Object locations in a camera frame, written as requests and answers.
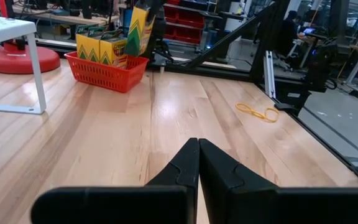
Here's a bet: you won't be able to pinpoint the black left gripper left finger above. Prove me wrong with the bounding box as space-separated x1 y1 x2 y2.
30 138 200 224

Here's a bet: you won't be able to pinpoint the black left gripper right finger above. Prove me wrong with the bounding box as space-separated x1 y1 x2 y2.
199 139 358 224

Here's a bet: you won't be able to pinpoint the red desk lamp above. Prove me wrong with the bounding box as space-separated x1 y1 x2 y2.
0 0 62 75

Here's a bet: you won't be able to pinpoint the red storage bins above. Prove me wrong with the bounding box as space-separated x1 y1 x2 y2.
162 0 206 45

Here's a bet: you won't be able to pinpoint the red plastic basket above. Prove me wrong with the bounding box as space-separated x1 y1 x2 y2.
64 50 150 94

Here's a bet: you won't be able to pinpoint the yellow rubber band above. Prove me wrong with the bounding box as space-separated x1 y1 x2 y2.
235 102 280 123

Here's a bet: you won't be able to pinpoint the black table clamp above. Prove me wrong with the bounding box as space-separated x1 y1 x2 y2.
273 101 301 111

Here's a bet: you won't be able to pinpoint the person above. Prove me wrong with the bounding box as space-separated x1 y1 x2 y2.
277 9 309 58

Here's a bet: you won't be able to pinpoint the white perforated metal shelf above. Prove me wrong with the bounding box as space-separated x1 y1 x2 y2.
0 13 47 115

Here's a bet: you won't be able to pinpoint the silver aluminium post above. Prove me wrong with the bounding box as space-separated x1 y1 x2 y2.
264 50 277 99

